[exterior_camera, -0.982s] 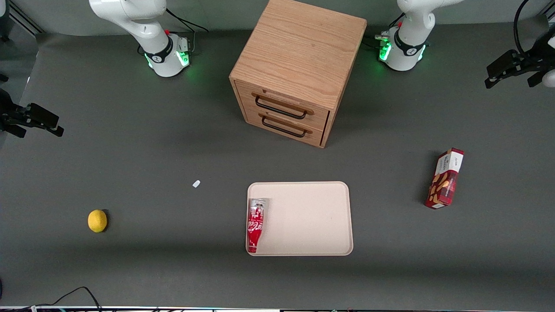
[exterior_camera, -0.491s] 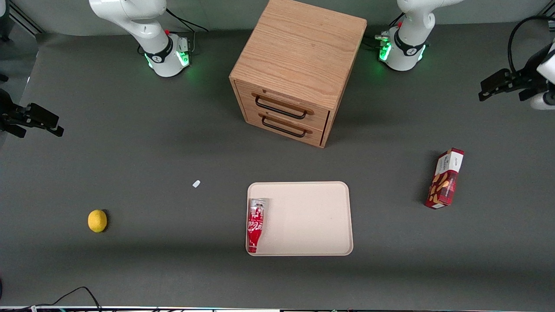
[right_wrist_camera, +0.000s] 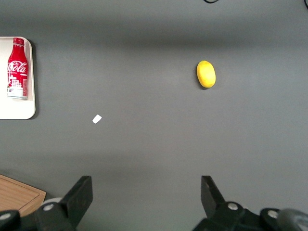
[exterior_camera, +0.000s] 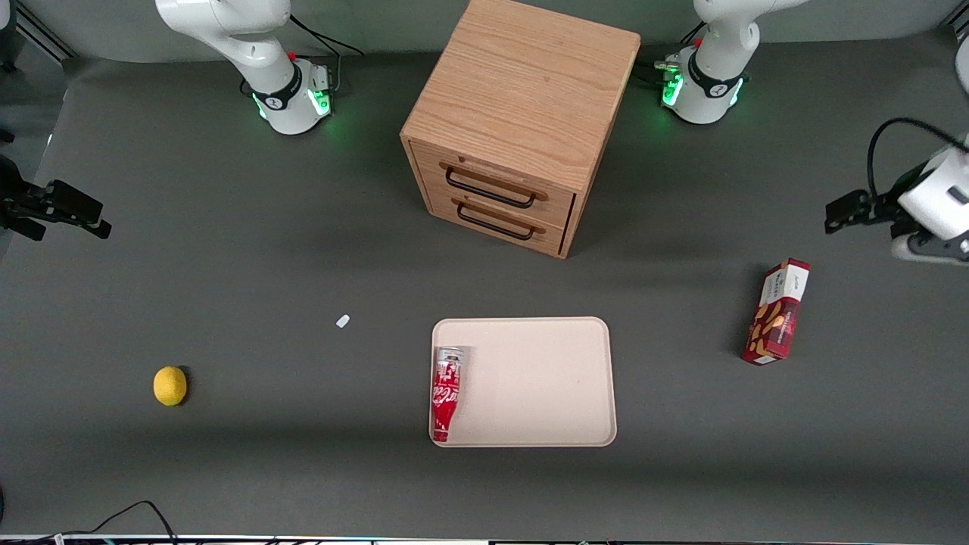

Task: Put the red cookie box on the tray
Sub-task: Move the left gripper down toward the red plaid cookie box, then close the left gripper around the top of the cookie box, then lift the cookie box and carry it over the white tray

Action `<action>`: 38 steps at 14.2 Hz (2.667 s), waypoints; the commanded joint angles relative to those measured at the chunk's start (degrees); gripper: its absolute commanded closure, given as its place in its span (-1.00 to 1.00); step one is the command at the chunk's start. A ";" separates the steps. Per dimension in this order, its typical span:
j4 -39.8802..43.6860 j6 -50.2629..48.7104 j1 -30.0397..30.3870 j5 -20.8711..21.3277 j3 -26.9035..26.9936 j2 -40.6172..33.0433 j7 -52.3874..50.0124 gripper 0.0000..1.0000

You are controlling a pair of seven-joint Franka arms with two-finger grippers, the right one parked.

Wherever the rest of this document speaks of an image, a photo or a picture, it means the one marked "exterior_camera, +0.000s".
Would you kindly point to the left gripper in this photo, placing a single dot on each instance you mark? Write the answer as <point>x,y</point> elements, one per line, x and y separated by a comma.
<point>887,205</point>

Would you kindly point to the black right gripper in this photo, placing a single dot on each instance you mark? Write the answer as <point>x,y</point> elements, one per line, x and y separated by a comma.
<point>17,203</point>

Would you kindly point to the red tartan cookie box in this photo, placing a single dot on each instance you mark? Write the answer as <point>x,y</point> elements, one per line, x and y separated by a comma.
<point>776,314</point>

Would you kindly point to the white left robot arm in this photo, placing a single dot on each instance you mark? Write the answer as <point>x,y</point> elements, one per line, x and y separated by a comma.
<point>711,83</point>

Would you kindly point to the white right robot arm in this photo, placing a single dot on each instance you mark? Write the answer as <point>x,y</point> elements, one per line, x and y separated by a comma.
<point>265,68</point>

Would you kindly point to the beige plastic tray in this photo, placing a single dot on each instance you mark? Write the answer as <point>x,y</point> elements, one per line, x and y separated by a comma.
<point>541,382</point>

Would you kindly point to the yellow lemon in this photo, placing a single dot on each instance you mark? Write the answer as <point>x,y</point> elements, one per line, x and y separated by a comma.
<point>169,386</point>

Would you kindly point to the small white scrap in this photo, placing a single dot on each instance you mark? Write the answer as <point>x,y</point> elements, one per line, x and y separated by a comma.
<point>343,321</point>

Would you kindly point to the wooden drawer cabinet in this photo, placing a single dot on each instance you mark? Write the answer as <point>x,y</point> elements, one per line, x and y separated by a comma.
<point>522,83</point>

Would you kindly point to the wooden drawer front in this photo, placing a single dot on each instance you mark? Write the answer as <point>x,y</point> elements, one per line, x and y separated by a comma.
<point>496,178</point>
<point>496,221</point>

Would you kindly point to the red white wrapped snack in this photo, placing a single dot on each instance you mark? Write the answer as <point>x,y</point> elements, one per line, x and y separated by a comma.
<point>446,390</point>

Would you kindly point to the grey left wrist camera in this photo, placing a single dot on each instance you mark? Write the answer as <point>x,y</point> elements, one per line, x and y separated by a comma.
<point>927,251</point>

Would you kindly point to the aluminium frame rail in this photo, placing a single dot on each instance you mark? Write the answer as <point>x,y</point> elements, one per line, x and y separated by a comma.
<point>958,27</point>
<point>45,32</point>

